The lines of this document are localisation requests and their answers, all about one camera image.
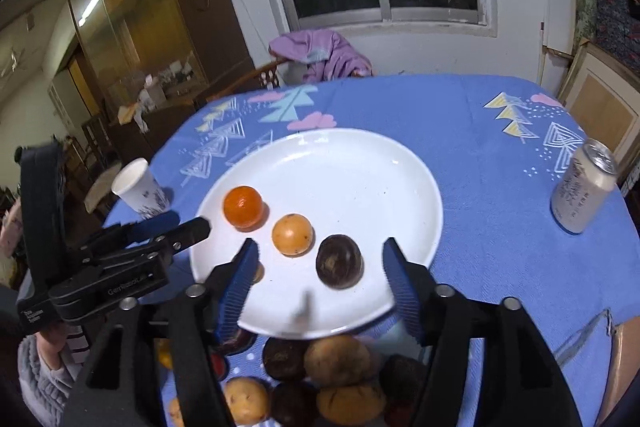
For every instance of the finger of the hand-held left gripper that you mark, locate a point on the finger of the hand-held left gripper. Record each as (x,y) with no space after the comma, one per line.
(150,226)
(192,231)

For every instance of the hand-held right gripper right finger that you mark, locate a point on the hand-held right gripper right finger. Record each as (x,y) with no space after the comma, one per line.
(405,297)

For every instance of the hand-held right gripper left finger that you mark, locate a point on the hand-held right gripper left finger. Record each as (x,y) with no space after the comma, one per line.
(235,297)

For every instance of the small tan fruit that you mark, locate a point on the small tan fruit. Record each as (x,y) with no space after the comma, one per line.
(258,272)

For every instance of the dark purple plum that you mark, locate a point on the dark purple plum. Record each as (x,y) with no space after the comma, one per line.
(294,404)
(239,341)

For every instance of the orange tangerine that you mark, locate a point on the orange tangerine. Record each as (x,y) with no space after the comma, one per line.
(242,206)
(165,353)

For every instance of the red cherry tomato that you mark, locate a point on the red cherry tomato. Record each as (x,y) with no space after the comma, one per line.
(218,364)

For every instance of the dark brown passion fruit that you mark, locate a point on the dark brown passion fruit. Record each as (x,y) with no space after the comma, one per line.
(284,359)
(400,377)
(339,262)

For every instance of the yellow-orange round fruit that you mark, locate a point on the yellow-orange round fruit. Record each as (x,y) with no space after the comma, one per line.
(292,234)

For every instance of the tan round fruit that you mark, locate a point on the tan round fruit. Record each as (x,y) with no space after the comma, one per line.
(337,359)
(350,402)
(246,399)

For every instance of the small orange fruit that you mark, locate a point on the small orange fruit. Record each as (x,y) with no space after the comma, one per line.
(176,412)

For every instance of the white plate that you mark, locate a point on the white plate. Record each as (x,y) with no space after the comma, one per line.
(340,177)

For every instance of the person's left forearm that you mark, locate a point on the person's left forearm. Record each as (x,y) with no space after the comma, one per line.
(40,382)

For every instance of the white paper cup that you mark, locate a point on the white paper cup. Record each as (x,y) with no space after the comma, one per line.
(140,192)

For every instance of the wooden chair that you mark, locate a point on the wooden chair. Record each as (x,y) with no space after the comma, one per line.
(250,74)

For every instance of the clear plastic bag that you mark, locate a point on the clear plastic bag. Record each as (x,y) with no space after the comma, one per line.
(585,337)

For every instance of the white beverage can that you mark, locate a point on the white beverage can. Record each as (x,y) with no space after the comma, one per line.
(580,197)

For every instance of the wooden glass-door cabinet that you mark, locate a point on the wooden glass-door cabinet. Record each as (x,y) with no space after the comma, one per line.
(140,22)

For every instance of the purple jacket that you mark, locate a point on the purple jacket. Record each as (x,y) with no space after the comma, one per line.
(330,52)

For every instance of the cream framed panel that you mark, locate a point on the cream framed panel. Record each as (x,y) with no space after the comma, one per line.
(600,102)

